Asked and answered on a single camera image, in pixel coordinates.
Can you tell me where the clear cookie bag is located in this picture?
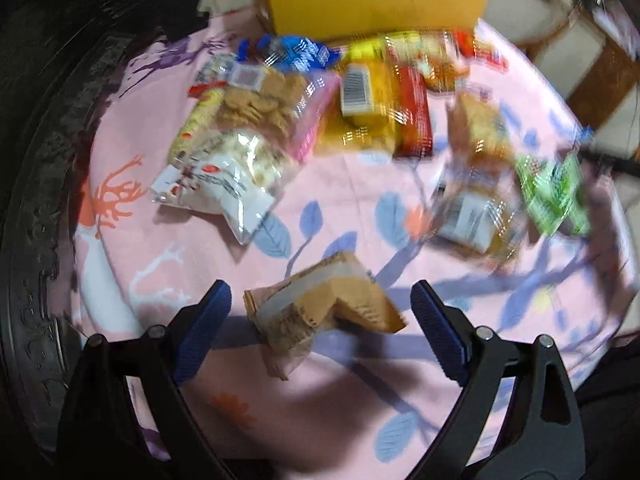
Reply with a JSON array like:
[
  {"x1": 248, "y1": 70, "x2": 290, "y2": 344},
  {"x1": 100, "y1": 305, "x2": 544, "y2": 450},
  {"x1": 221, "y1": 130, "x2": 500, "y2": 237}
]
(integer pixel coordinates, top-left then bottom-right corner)
[{"x1": 167, "y1": 55, "x2": 311, "y2": 161}]

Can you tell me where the pink printed blanket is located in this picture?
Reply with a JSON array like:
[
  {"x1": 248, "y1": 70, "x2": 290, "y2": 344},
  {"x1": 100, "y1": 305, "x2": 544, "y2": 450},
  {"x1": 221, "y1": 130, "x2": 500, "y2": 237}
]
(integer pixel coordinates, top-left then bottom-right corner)
[{"x1": 75, "y1": 7, "x2": 631, "y2": 466}]

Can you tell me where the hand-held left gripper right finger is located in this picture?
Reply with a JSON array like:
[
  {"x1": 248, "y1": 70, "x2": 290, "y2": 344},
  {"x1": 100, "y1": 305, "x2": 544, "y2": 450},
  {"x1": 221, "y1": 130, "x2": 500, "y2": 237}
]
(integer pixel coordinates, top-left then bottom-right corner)
[{"x1": 405, "y1": 280, "x2": 586, "y2": 480}]

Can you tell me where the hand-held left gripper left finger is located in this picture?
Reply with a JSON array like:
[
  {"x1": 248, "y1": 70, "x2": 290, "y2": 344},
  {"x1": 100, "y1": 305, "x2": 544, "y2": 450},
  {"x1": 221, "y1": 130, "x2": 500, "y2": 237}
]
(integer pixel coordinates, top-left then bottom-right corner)
[{"x1": 57, "y1": 280, "x2": 236, "y2": 480}]

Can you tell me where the tan snack packet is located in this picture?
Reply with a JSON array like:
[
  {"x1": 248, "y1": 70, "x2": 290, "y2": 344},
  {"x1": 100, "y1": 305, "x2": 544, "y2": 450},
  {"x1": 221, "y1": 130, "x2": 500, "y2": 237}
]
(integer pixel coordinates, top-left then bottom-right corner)
[{"x1": 244, "y1": 251, "x2": 407, "y2": 381}]

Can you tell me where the blue snack packet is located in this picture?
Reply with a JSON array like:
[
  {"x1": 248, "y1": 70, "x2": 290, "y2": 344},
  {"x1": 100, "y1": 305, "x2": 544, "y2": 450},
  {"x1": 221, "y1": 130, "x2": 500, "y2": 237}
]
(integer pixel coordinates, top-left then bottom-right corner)
[{"x1": 237, "y1": 34, "x2": 342, "y2": 73}]

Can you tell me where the brown cookie packet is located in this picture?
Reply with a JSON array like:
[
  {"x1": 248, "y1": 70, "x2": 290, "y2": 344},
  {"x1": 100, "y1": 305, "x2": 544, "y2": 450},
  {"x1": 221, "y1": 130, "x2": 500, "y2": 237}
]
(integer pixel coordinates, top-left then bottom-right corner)
[{"x1": 447, "y1": 92, "x2": 516, "y2": 171}]

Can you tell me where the yellow cardboard box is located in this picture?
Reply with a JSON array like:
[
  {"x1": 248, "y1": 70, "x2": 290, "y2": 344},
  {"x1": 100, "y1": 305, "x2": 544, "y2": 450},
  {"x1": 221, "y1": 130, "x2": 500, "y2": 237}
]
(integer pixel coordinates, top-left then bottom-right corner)
[{"x1": 242, "y1": 0, "x2": 492, "y2": 44}]

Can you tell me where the pink snack packet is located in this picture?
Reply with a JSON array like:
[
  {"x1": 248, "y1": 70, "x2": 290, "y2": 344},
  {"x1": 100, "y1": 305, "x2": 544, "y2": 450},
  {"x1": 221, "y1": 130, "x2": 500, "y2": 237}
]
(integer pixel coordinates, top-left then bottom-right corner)
[{"x1": 285, "y1": 72, "x2": 342, "y2": 163}]

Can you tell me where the green snack packet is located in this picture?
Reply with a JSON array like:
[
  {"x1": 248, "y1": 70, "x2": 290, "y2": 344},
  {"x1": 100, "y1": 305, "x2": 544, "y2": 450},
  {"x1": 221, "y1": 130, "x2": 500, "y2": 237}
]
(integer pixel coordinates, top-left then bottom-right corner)
[{"x1": 515, "y1": 152, "x2": 592, "y2": 237}]

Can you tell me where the dark carved wooden furniture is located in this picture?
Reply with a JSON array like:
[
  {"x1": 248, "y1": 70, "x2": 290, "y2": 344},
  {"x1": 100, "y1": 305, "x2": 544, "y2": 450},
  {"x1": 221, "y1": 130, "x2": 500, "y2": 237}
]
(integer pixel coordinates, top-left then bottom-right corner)
[{"x1": 0, "y1": 0, "x2": 211, "y2": 466}]

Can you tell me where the yellow barcode snack packet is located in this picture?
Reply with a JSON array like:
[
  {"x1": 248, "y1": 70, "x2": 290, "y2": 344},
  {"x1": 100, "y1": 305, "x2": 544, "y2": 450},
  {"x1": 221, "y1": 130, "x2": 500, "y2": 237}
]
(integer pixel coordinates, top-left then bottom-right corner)
[{"x1": 320, "y1": 57, "x2": 401, "y2": 153}]

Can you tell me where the white snack packet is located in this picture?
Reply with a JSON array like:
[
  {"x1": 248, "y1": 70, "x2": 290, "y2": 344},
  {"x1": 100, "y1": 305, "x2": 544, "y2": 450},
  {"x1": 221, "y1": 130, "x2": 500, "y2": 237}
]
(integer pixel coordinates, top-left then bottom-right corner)
[{"x1": 151, "y1": 130, "x2": 286, "y2": 246}]

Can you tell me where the brown packet with white label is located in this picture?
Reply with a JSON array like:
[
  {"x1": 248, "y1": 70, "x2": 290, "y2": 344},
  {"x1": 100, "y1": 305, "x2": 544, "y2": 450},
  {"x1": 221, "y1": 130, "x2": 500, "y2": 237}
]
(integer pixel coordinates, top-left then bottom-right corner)
[{"x1": 432, "y1": 165, "x2": 523, "y2": 267}]

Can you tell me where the small red snack packet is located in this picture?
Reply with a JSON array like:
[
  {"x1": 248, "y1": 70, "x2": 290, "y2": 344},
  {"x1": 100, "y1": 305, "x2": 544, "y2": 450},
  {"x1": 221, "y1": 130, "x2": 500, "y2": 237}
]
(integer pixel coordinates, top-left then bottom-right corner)
[{"x1": 455, "y1": 30, "x2": 508, "y2": 68}]

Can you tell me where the orange snack packet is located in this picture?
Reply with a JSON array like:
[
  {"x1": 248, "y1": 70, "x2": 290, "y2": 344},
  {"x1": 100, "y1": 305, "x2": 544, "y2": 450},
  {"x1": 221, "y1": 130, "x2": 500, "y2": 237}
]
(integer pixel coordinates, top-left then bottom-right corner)
[{"x1": 385, "y1": 32, "x2": 471, "y2": 93}]

